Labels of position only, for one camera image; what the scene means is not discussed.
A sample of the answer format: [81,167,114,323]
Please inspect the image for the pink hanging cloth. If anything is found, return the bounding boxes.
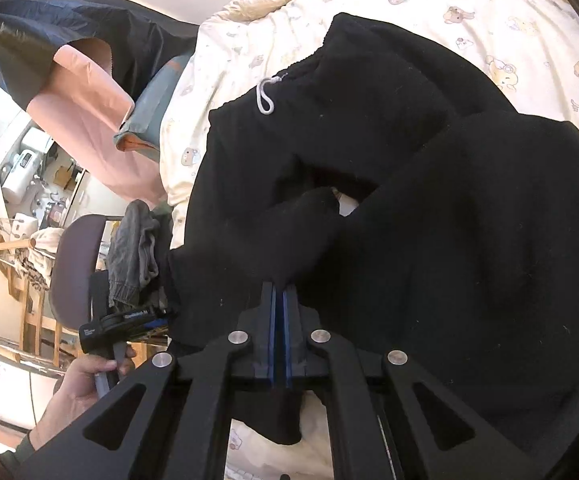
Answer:
[26,37,167,206]

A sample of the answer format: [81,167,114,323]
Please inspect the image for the dark hanging jacket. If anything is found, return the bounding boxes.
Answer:
[0,0,200,111]

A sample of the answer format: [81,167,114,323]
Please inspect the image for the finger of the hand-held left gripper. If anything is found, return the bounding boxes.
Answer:
[143,310,173,344]

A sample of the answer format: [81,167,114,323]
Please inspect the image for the grey garment on chair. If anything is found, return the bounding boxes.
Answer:
[106,199,172,311]

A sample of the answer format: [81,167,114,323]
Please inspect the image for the dark purple chair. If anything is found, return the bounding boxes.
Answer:
[48,214,120,331]

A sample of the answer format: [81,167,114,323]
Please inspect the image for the person's left forearm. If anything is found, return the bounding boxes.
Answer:
[0,429,46,476]

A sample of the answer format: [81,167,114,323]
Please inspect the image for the teal mattress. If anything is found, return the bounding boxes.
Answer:
[113,54,192,153]

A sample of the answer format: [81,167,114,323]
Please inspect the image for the wooden rack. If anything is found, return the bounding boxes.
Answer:
[0,175,70,368]

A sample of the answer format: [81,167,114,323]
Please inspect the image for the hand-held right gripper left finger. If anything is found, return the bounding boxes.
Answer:
[16,281,276,480]

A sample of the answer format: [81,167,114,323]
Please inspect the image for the cream cloth pile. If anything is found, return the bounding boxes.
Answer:
[16,227,65,286]

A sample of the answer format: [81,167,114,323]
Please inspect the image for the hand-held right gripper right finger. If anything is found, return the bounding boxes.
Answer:
[282,282,543,480]

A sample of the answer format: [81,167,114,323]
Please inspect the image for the white sewing machine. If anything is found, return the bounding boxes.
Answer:
[0,127,55,206]

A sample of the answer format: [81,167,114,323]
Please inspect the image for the black pants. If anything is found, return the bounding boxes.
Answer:
[166,11,579,448]

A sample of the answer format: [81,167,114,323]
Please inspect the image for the person's left hand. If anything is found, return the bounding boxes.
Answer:
[44,350,138,431]

